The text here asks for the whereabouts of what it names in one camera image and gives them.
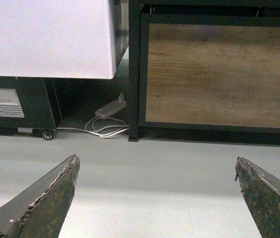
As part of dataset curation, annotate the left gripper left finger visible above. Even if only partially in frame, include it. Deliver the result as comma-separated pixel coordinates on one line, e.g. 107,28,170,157
0,154,80,238

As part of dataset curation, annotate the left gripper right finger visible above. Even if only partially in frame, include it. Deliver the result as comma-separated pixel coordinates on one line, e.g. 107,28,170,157
235,157,280,238

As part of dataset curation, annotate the black wood-panel shelf unit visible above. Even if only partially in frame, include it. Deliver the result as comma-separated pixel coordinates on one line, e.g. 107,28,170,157
128,0,280,145

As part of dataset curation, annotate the white power strip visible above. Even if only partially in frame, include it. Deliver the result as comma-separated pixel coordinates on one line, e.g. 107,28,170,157
95,92,127,118

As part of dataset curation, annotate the white chest freezer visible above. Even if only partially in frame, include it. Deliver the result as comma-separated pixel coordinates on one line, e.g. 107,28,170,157
0,0,129,140

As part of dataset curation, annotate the white power cable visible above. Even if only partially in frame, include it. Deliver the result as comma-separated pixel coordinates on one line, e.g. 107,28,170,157
57,116,130,138

